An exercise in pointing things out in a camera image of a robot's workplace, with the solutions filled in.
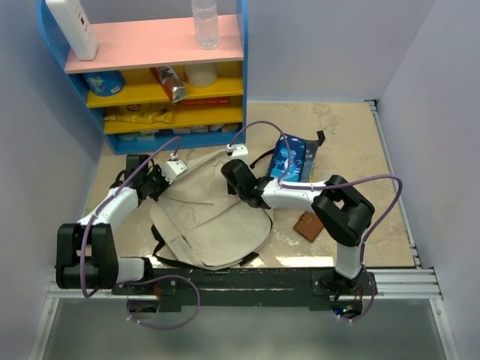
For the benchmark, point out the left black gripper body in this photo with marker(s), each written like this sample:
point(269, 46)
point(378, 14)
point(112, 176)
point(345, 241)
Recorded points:
point(157, 184)

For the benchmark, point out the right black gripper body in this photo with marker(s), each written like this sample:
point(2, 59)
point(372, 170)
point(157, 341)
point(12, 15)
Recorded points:
point(235, 190)

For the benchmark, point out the blue dinosaur pencil case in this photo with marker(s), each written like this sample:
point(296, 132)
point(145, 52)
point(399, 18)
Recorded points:
point(288, 158)

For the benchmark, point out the beige canvas backpack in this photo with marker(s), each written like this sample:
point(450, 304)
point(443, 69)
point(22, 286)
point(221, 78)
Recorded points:
point(198, 224)

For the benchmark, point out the brown leather wallet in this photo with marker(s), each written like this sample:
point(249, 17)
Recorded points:
point(308, 226)

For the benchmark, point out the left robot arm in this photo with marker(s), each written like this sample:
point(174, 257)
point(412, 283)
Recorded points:
point(86, 256)

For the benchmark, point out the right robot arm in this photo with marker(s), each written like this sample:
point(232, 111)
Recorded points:
point(342, 210)

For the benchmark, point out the yellow chips bag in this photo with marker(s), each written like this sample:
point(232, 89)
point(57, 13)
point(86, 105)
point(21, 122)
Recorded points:
point(141, 113)

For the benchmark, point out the white small boxes row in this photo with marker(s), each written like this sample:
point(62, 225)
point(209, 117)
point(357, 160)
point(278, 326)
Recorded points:
point(151, 135)

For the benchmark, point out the dark cover book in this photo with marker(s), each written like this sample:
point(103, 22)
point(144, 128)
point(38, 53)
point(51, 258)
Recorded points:
point(309, 160)

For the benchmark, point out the red flat box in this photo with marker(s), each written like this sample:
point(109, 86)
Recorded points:
point(208, 101)

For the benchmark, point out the blue shelf unit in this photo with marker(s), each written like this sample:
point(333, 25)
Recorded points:
point(135, 46)

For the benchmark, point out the blue round snack tub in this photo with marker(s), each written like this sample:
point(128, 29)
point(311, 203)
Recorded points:
point(105, 83)

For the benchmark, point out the orange silver snack packet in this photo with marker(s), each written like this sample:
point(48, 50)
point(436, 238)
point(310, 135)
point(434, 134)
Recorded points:
point(170, 82)

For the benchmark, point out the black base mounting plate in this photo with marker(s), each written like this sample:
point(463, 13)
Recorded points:
point(254, 287)

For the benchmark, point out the white cylindrical container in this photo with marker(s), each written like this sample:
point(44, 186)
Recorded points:
point(201, 75)

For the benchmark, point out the clear plastic water bottle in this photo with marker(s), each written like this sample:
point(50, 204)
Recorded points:
point(205, 19)

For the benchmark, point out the white rectangular bottle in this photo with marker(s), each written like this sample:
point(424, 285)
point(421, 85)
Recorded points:
point(74, 24)

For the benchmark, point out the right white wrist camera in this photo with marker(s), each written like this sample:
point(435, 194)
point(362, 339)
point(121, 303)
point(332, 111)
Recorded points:
point(237, 151)

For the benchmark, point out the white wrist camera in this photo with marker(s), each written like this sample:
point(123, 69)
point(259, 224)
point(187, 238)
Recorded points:
point(237, 151)
point(172, 169)

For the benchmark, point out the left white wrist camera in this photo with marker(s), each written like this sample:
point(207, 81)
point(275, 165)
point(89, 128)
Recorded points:
point(172, 169)

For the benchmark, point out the aluminium frame rail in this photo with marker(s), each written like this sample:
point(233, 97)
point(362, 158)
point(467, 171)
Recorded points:
point(407, 285)

